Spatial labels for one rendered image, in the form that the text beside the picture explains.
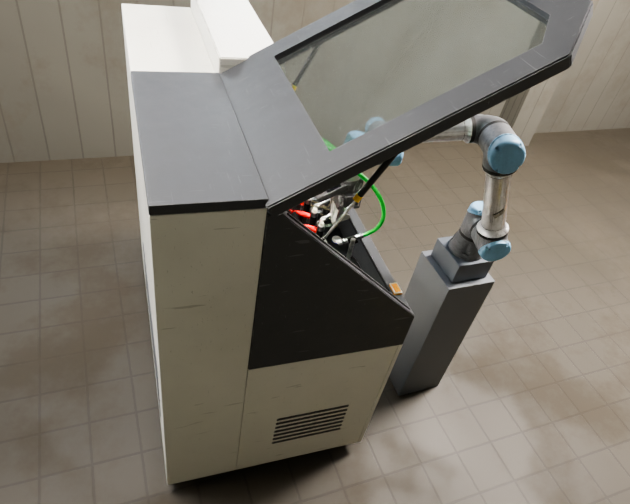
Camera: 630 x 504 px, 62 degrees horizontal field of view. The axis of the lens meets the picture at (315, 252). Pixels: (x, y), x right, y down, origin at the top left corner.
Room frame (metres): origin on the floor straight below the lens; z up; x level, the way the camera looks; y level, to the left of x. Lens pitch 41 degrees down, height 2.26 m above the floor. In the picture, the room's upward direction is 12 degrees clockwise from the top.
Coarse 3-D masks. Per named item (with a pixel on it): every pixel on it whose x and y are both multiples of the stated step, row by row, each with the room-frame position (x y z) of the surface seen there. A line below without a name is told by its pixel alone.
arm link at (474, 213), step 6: (474, 204) 1.77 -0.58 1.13; (480, 204) 1.78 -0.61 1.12; (468, 210) 1.76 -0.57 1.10; (474, 210) 1.73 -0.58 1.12; (480, 210) 1.73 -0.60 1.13; (468, 216) 1.75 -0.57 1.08; (474, 216) 1.73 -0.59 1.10; (480, 216) 1.71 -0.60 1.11; (462, 222) 1.78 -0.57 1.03; (468, 222) 1.73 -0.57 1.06; (474, 222) 1.70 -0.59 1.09; (462, 228) 1.75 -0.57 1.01; (468, 228) 1.72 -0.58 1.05; (468, 234) 1.72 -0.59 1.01
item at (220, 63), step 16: (192, 0) 2.23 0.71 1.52; (208, 0) 2.17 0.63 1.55; (224, 0) 2.21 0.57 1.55; (240, 0) 2.25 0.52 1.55; (208, 16) 2.00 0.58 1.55; (224, 16) 2.03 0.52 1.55; (240, 16) 2.07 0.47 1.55; (256, 16) 2.10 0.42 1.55; (208, 32) 1.86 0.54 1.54; (224, 32) 1.87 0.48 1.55; (240, 32) 1.91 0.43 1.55; (256, 32) 1.94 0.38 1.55; (208, 48) 1.85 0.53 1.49; (224, 48) 1.73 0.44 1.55; (240, 48) 1.76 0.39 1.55; (256, 48) 1.79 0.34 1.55; (224, 64) 1.66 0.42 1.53
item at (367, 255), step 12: (348, 228) 1.74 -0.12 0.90; (360, 228) 1.69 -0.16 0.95; (360, 240) 1.63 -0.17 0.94; (360, 252) 1.61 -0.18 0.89; (372, 252) 1.56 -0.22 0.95; (360, 264) 1.59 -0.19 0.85; (372, 264) 1.51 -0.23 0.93; (384, 264) 1.50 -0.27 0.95; (372, 276) 1.49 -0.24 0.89; (384, 276) 1.44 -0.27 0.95
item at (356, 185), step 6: (360, 180) 1.50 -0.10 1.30; (348, 186) 1.49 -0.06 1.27; (354, 186) 1.50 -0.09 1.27; (360, 186) 1.50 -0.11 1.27; (348, 192) 1.49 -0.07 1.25; (354, 192) 1.50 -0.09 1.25; (336, 198) 1.48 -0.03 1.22; (342, 198) 1.46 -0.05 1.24; (348, 198) 1.47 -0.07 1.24; (336, 204) 1.47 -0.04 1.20; (342, 204) 1.46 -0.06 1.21; (348, 204) 1.49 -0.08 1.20; (354, 204) 1.48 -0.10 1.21
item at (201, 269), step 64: (128, 64) 1.73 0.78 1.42; (192, 64) 1.73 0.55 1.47; (192, 128) 1.27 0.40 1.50; (192, 192) 0.98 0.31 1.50; (256, 192) 1.04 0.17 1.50; (192, 256) 0.94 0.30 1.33; (256, 256) 1.01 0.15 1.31; (192, 320) 0.94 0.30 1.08; (192, 384) 0.94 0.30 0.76; (192, 448) 0.94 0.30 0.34
